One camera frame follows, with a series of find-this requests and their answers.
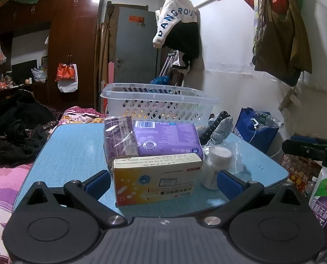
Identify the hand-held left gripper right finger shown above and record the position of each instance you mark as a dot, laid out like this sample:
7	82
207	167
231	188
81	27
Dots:
230	187

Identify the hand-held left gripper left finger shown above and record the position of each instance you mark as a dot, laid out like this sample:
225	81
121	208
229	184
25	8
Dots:
97	184

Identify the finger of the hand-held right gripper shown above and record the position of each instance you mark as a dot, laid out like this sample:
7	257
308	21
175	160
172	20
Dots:
309	139
300	150

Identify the yellow white medicine box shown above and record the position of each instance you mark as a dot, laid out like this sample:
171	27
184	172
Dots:
152	181

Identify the large purple packet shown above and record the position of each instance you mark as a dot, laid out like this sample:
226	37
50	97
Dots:
166	140

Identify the white plastic basket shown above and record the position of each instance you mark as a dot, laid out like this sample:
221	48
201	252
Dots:
152	107

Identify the red patterned box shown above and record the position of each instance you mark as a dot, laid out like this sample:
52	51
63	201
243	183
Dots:
298	167

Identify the bagged white bandage roll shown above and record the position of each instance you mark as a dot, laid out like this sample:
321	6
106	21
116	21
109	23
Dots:
217	165

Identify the clear plastic bottle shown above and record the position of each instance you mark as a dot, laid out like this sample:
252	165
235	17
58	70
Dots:
270	120

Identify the small purple wrapped packet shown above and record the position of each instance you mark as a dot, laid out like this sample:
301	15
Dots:
116	143

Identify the blue shopping bag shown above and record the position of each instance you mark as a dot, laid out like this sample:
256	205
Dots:
246	134

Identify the purple white refill pouch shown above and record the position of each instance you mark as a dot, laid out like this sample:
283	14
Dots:
322	211

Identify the grey black glove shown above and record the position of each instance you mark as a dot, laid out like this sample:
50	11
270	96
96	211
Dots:
221	129

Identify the olive brown hanging bag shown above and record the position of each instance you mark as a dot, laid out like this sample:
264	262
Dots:
281	49

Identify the black clothes pile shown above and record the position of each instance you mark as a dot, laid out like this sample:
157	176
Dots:
20	126

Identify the orange white hanging bag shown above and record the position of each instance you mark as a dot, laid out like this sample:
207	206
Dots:
66	77

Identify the blue plastic bag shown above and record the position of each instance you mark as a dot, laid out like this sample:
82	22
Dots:
160	80

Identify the leaning wooden planks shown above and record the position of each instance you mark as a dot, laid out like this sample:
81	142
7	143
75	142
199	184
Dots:
104	60

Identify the white plastic bag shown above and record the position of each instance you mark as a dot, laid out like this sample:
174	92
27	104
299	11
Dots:
39	74

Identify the white black hanging garment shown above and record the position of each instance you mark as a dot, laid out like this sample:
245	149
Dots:
184	64

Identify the black television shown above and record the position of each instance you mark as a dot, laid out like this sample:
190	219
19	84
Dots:
23	71

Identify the brown wooden wardrobe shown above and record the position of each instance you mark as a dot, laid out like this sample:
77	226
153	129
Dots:
75	46

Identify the grey door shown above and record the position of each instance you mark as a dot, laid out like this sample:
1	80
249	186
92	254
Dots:
133	49

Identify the small hanging plastic bag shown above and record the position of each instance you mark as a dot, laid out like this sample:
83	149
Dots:
1	56

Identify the red door sign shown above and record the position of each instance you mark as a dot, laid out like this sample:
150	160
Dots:
136	19

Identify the white lettered hoodie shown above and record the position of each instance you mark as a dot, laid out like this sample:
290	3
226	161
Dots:
177	8

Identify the wooden wall bracket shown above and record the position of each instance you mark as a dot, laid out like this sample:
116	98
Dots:
287	99

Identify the metal folding frame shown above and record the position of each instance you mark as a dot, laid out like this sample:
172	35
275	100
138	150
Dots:
167	63

